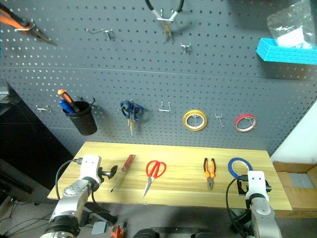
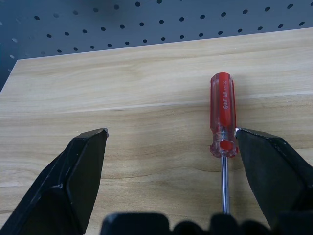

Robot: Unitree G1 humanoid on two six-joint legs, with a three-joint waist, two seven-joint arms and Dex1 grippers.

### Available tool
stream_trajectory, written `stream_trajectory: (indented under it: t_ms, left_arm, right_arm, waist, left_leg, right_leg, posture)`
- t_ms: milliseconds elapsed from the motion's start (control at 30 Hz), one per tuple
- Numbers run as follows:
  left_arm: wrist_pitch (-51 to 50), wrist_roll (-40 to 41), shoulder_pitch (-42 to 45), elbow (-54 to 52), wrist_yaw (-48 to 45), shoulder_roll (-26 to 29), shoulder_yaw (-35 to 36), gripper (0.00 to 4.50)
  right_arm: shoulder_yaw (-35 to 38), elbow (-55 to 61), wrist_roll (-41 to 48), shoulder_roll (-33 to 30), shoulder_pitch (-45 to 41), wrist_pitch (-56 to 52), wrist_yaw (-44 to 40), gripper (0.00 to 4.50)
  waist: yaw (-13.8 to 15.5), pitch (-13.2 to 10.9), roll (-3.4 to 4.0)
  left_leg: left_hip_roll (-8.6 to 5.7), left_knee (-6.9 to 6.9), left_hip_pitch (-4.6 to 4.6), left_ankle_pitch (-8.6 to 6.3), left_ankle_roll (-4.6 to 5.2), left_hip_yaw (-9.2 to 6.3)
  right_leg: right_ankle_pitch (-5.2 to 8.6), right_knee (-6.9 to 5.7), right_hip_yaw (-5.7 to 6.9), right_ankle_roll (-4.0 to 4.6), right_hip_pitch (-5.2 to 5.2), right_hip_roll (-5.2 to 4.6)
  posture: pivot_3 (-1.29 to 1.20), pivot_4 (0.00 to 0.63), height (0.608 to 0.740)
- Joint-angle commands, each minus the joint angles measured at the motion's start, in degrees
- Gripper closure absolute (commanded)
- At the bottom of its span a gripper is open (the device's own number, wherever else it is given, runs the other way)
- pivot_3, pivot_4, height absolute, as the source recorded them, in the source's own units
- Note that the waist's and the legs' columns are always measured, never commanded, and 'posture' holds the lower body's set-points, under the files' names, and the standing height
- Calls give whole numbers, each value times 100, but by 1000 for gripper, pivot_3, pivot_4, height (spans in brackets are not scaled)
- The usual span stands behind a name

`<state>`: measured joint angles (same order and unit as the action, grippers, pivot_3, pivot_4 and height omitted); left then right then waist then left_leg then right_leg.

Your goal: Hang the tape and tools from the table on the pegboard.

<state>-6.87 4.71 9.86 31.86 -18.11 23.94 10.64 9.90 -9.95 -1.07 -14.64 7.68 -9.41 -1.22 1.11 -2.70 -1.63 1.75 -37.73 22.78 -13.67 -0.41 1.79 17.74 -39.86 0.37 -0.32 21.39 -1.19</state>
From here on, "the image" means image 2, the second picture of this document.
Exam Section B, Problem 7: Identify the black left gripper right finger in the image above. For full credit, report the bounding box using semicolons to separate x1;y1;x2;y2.
234;127;313;232

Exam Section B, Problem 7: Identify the red handled screwdriver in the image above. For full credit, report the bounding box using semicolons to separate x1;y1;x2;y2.
208;71;239;216

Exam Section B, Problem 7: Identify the grey pegboard panel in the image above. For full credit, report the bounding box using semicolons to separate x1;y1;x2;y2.
0;0;313;92

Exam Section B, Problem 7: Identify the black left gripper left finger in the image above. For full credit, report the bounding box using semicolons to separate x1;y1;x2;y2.
0;128;109;235

